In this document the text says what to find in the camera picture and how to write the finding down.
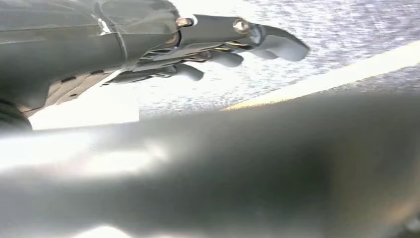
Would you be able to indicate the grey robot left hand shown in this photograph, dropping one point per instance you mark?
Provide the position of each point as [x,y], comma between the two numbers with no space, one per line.
[65,42]

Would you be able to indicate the smooth grey robot body shell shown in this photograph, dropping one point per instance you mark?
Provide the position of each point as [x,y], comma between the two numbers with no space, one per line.
[229,170]

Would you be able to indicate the ribbed grey left arm sleeve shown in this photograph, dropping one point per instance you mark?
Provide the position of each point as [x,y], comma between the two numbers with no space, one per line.
[11,116]

